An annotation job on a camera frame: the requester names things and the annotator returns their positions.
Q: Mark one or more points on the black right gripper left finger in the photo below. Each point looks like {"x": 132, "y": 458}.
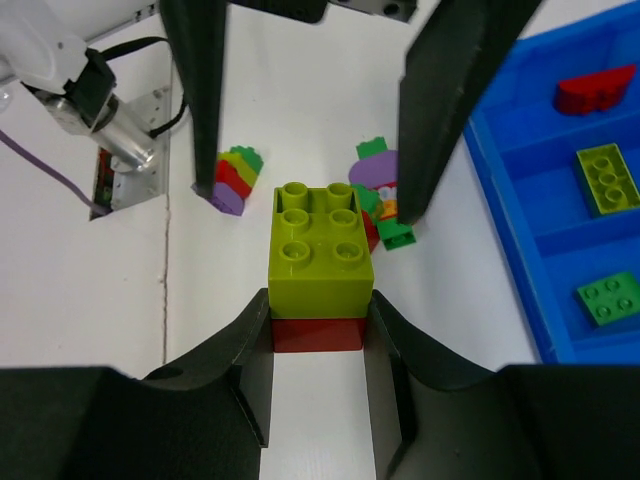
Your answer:
{"x": 205, "y": 415}

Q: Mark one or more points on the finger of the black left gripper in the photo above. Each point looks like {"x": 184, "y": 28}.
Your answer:
{"x": 196, "y": 34}

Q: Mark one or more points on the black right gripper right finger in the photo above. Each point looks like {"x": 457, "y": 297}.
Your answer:
{"x": 437, "y": 415}

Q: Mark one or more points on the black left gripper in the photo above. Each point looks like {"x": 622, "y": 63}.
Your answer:
{"x": 360, "y": 7}

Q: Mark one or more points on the red curved lego brick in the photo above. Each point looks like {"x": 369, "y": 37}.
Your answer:
{"x": 595, "y": 92}

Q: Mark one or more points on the lime lego brick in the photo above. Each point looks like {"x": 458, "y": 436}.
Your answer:
{"x": 320, "y": 265}

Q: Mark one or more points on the lime lego plate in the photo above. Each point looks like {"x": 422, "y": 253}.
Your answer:
{"x": 605, "y": 180}

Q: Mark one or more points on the green square lego brick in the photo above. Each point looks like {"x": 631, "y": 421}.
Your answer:
{"x": 610, "y": 299}

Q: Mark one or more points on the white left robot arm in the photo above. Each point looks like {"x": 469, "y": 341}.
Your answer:
{"x": 57, "y": 66}

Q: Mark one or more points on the blue divided plastic tray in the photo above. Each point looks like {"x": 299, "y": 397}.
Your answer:
{"x": 524, "y": 152}

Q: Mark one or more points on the small rainbow lego stack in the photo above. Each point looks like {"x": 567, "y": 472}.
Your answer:
{"x": 236, "y": 174}

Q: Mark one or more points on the purple and green lego cluster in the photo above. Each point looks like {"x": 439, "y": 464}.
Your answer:
{"x": 374, "y": 177}

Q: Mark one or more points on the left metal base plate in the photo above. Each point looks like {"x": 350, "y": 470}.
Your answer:
{"x": 132, "y": 167}

